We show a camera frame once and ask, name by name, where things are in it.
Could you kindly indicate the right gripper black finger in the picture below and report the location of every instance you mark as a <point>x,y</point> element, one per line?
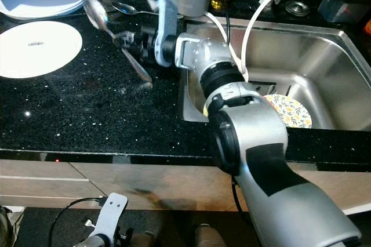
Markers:
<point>127,35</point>
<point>130,47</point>

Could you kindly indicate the large metal spoon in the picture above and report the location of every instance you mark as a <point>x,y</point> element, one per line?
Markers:
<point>95,9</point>

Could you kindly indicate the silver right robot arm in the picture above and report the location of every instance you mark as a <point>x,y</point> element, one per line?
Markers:
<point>266,160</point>

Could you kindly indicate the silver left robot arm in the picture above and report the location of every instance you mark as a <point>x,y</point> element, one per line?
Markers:
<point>99,241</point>

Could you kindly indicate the steel kitchen sink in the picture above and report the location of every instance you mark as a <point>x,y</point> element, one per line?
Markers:
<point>324,67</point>

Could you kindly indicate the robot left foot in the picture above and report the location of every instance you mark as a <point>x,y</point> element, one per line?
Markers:
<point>144,240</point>

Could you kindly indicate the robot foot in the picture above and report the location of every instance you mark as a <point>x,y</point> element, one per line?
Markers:
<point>208,236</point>
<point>144,240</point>

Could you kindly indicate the small white utensil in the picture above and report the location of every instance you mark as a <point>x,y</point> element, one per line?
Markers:
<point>88,222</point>

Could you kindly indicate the brown cabinet door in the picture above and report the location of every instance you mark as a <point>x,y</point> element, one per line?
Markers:
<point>168,186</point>

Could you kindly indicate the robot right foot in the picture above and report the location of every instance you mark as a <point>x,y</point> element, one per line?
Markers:
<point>208,236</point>

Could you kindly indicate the black floor mat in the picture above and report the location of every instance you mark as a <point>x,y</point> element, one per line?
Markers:
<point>29,235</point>

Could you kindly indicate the plain white plate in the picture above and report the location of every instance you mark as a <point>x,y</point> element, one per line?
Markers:
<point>35,58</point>

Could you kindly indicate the brown drawer front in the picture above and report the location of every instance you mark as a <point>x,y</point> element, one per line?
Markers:
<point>40,188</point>
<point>35,169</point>

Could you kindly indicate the flower patterned plate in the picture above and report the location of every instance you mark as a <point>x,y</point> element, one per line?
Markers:
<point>293,113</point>

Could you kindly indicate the dark sponge holder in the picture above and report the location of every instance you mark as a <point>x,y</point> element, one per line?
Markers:
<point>345,6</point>

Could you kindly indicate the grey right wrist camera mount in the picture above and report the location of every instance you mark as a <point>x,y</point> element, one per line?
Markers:
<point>167,26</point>

